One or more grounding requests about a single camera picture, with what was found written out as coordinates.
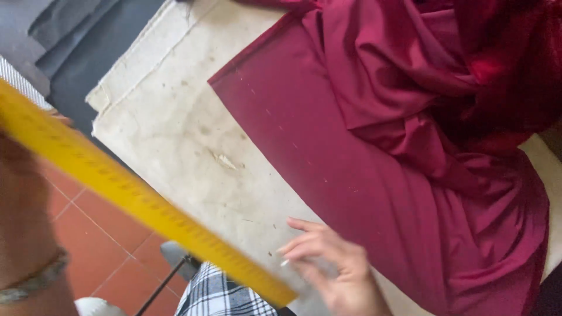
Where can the yellow measuring ruler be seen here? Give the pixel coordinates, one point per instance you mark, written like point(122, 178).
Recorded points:
point(131, 193)

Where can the person's right hand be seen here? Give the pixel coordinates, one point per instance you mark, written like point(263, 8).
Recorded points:
point(347, 276)

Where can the person's right fingers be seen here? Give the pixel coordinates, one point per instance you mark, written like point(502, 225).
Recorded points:
point(314, 248)

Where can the dark grey fabric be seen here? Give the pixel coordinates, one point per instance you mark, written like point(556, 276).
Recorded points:
point(88, 66)

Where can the white ribbed object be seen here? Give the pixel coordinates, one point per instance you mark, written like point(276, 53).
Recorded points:
point(19, 85)

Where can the white tailor's chalk piece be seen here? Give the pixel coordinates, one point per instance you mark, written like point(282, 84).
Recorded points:
point(285, 263)

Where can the dark object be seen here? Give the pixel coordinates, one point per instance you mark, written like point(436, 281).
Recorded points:
point(549, 294)

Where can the thin black rod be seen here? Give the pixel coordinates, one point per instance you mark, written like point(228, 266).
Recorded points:
point(160, 287)

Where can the grey rounded object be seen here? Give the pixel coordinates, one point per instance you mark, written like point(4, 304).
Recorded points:
point(175, 259)

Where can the white rounded object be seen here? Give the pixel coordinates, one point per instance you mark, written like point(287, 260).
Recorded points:
point(99, 308)

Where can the person's plaid clothing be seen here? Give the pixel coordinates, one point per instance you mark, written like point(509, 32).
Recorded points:
point(219, 294)

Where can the person's left hand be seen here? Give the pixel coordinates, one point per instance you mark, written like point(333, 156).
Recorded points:
point(22, 202)

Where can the person's left fingers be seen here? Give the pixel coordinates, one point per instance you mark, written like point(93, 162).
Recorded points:
point(60, 117)

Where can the maroon fabric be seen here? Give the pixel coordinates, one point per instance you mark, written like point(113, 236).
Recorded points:
point(395, 145)

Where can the cream table cover cloth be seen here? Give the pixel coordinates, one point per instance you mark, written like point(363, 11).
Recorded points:
point(175, 145)

